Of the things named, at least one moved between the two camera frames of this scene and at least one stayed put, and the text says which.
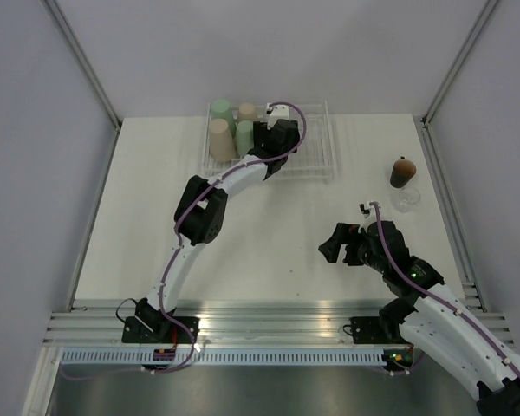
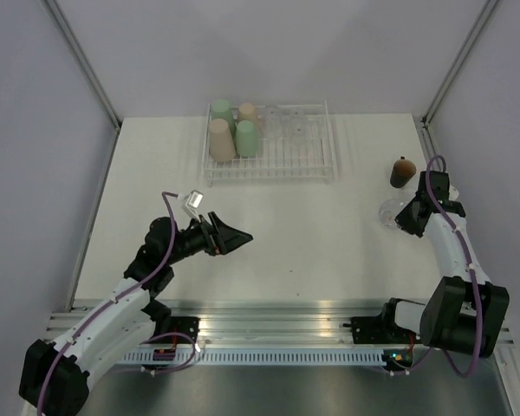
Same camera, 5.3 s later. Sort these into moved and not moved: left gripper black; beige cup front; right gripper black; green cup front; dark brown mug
Moved: left gripper black; right gripper black
Not moved: beige cup front; dark brown mug; green cup front
